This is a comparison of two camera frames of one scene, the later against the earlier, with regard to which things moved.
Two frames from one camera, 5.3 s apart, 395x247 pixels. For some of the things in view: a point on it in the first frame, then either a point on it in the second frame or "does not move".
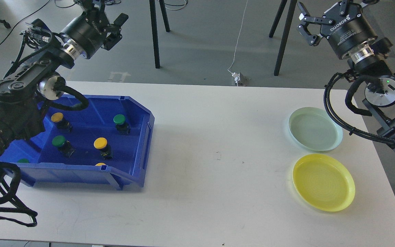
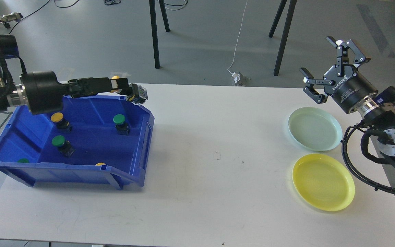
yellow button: (62, 124) does not move
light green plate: (315, 129) does not move
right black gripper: (346, 33) → (348, 91)
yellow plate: (324, 181) does not move
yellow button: (101, 143) → (141, 98)
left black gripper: (87, 32) → (45, 94)
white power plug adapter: (237, 77) does not move
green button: (64, 146) does not move
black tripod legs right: (292, 11) does not move
